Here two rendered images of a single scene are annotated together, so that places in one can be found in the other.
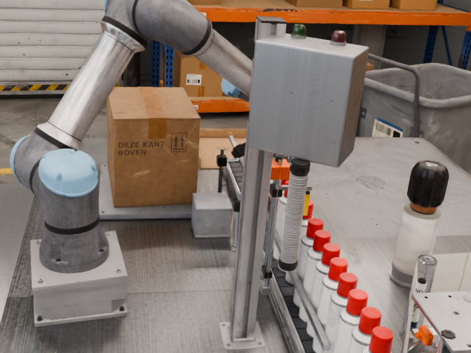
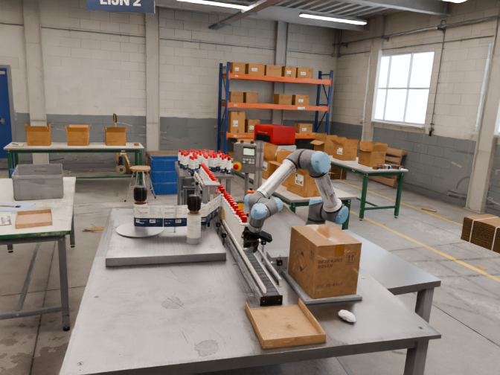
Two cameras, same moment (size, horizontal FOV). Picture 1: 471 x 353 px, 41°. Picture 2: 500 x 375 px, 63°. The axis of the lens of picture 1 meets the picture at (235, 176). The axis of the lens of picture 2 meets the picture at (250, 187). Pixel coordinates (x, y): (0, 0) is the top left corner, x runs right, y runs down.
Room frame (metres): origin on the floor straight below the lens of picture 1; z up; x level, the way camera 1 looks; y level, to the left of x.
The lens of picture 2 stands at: (3.72, -0.22, 1.78)
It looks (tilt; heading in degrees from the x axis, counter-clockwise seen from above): 13 degrees down; 177
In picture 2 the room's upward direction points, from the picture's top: 3 degrees clockwise
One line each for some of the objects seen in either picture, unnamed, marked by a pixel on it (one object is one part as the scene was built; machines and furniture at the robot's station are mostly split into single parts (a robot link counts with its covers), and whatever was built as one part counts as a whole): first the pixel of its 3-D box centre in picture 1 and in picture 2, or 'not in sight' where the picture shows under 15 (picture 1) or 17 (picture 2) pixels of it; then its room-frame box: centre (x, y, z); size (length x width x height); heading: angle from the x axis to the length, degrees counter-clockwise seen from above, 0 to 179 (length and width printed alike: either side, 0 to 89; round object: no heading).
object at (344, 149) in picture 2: not in sight; (343, 148); (-3.28, 1.73, 0.97); 0.42 x 0.39 x 0.37; 107
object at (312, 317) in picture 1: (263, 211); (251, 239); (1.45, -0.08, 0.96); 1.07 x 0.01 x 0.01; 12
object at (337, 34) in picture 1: (338, 36); not in sight; (1.06, -0.15, 1.49); 0.03 x 0.03 x 0.02
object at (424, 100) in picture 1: (422, 132); not in sight; (3.62, -1.10, 0.48); 0.89 x 0.63 x 0.96; 128
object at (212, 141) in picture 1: (230, 148); (283, 321); (2.15, 0.03, 0.85); 0.30 x 0.26 x 0.04; 12
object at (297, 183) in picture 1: (294, 216); (246, 185); (0.99, -0.11, 1.18); 0.04 x 0.04 x 0.21
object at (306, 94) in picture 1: (307, 97); (247, 158); (1.05, -0.11, 1.38); 0.17 x 0.10 x 0.19; 67
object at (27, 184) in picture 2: not in sight; (39, 180); (-0.11, -2.00, 0.91); 0.60 x 0.40 x 0.22; 23
